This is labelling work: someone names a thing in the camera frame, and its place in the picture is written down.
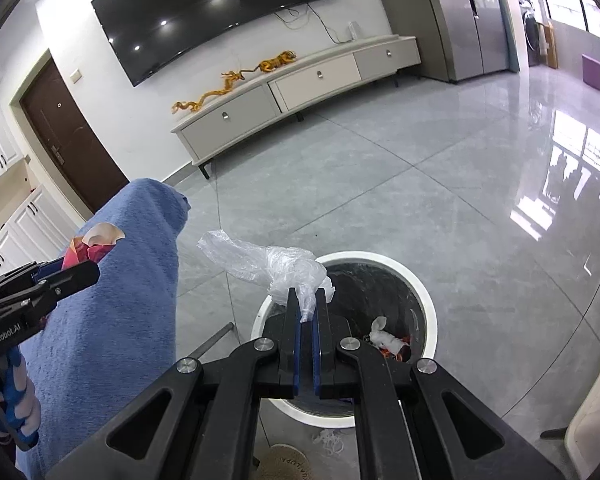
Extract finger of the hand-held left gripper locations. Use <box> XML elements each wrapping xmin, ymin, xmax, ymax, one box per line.
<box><xmin>27</xmin><ymin>261</ymin><xmax>101</xmax><ymax>307</ymax></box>
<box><xmin>0</xmin><ymin>258</ymin><xmax>66</xmax><ymax>297</ymax></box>

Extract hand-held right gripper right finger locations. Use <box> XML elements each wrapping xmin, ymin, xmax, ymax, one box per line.
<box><xmin>312</xmin><ymin>287</ymin><xmax>566</xmax><ymax>480</ymax></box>

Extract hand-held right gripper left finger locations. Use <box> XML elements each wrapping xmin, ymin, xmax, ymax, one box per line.
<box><xmin>47</xmin><ymin>287</ymin><xmax>303</xmax><ymax>480</ymax></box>

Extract small red wrapper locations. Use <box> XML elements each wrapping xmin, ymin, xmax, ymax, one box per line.
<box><xmin>61</xmin><ymin>223</ymin><xmax>127</xmax><ymax>267</ymax></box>

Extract white paper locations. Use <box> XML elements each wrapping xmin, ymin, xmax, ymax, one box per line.
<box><xmin>368</xmin><ymin>316</ymin><xmax>404</xmax><ymax>354</ymax></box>

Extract large red snack bag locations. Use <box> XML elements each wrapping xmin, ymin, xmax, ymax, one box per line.
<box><xmin>362</xmin><ymin>332</ymin><xmax>414</xmax><ymax>364</ymax></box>

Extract white rimmed dustbin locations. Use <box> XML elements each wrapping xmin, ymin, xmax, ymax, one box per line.
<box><xmin>249</xmin><ymin>251</ymin><xmax>439</xmax><ymax>430</ymax></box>

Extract clear plastic bag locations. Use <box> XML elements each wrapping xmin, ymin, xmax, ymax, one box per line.
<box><xmin>196</xmin><ymin>229</ymin><xmax>336</xmax><ymax>324</ymax></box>

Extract person's left hand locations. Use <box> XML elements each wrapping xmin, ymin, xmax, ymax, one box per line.
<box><xmin>0</xmin><ymin>347</ymin><xmax>42</xmax><ymax>453</ymax></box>

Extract white lower cabinets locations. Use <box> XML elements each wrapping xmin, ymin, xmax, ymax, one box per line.
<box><xmin>0</xmin><ymin>184</ymin><xmax>87</xmax><ymax>282</ymax></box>

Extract blue fluffy blanket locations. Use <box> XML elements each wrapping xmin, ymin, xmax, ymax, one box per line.
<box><xmin>17</xmin><ymin>178</ymin><xmax>194</xmax><ymax>479</ymax></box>

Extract grey table leg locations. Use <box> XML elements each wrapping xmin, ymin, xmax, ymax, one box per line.
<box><xmin>184</xmin><ymin>323</ymin><xmax>236</xmax><ymax>361</ymax></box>

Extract beige slipper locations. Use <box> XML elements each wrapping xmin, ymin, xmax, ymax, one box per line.
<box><xmin>253</xmin><ymin>443</ymin><xmax>324</xmax><ymax>480</ymax></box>

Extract dark brown door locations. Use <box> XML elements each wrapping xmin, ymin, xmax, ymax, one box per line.
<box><xmin>19</xmin><ymin>57</ymin><xmax>131</xmax><ymax>216</ymax></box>

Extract long gold dragon ornament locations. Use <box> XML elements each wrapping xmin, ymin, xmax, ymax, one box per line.
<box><xmin>172</xmin><ymin>88</ymin><xmax>229</xmax><ymax>116</ymax></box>

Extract grey and cream television stand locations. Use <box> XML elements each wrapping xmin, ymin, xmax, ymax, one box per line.
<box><xmin>170</xmin><ymin>35</ymin><xmax>422</xmax><ymax>180</ymax></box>

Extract small gold dragon ornament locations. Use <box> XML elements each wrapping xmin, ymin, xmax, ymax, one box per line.
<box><xmin>221</xmin><ymin>65</ymin><xmax>259</xmax><ymax>92</ymax></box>

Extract beige chair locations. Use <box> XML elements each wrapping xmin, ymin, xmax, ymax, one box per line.
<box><xmin>540</xmin><ymin>354</ymin><xmax>600</xmax><ymax>480</ymax></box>

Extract gold tiger ornament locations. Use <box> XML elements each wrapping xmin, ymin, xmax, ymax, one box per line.
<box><xmin>257</xmin><ymin>50</ymin><xmax>298</xmax><ymax>74</ymax></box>

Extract grey tall cabinet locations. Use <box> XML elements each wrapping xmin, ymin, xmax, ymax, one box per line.
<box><xmin>414</xmin><ymin>0</ymin><xmax>464</xmax><ymax>84</ymax></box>

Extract silver refrigerator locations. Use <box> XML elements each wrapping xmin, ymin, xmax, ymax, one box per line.
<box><xmin>447</xmin><ymin>0</ymin><xmax>512</xmax><ymax>81</ymax></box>

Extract brown cardboard box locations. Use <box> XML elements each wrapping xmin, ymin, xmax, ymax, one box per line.
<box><xmin>542</xmin><ymin>19</ymin><xmax>559</xmax><ymax>69</ymax></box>

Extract washing machine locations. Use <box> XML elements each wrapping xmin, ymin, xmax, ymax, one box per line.
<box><xmin>518</xmin><ymin>0</ymin><xmax>544</xmax><ymax>69</ymax></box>

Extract purple box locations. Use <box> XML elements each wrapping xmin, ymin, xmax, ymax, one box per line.
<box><xmin>581</xmin><ymin>53</ymin><xmax>600</xmax><ymax>92</ymax></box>

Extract white string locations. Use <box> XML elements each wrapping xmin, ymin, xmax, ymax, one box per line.
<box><xmin>312</xmin><ymin>427</ymin><xmax>354</xmax><ymax>456</ymax></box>

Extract black wall television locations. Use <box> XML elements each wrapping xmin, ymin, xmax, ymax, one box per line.
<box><xmin>91</xmin><ymin>0</ymin><xmax>342</xmax><ymax>88</ymax></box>

